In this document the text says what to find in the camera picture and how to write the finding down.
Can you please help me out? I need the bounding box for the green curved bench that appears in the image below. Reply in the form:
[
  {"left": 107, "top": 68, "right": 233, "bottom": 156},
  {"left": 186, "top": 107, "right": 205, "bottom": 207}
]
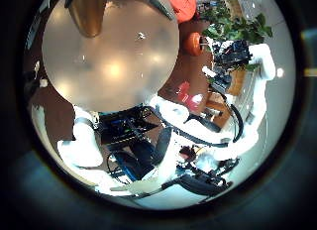
[{"left": 144, "top": 0, "right": 176, "bottom": 22}]

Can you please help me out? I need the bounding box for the green leafy plant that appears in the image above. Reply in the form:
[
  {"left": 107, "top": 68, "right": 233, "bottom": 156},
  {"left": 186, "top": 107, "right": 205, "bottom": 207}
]
[{"left": 199, "top": 5, "right": 274, "bottom": 47}]

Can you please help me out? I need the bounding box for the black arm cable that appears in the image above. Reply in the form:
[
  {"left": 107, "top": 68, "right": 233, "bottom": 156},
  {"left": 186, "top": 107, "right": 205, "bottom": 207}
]
[{"left": 227, "top": 103, "right": 246, "bottom": 144}]

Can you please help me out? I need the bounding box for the orange round stool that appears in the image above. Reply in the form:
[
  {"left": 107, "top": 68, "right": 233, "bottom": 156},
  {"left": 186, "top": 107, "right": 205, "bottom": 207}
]
[{"left": 183, "top": 32, "right": 206, "bottom": 58}]

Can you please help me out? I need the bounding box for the orange curved sofa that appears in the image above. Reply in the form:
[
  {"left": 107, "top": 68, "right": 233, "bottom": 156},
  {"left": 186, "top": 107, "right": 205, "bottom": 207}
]
[{"left": 163, "top": 0, "right": 198, "bottom": 24}]

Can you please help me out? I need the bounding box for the black control equipment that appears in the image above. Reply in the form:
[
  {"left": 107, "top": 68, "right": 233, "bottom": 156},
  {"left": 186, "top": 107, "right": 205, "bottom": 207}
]
[{"left": 98, "top": 106, "right": 159, "bottom": 146}]

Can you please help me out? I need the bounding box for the red bag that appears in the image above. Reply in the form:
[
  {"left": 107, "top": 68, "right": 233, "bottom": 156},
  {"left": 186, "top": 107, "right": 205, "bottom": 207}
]
[{"left": 175, "top": 80, "right": 205, "bottom": 113}]

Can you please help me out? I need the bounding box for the wooden crate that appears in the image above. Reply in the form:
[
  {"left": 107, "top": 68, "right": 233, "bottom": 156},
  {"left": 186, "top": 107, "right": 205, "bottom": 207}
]
[{"left": 206, "top": 68, "right": 248, "bottom": 129}]

